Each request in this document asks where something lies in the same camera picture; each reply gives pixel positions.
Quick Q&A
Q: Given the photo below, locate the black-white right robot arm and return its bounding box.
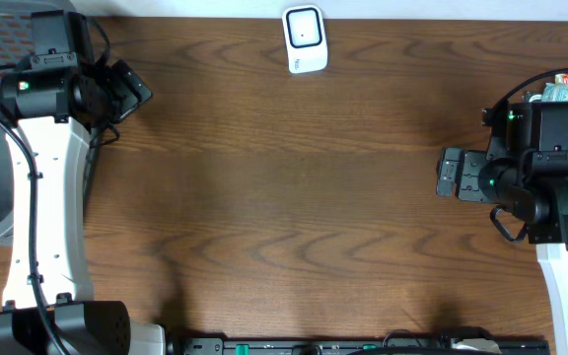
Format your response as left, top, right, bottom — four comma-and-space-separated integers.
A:
436, 102, 568, 354

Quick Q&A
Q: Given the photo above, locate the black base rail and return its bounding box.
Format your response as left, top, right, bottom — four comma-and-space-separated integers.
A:
166, 331, 550, 355

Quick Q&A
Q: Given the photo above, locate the white barcode scanner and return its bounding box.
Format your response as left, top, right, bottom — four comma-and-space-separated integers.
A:
281, 5, 328, 74

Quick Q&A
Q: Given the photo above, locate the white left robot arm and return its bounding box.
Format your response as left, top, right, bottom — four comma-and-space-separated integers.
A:
0, 10, 169, 354

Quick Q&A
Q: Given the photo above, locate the teal plastic-wrapped packet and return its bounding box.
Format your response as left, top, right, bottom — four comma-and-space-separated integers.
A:
541, 83, 568, 102

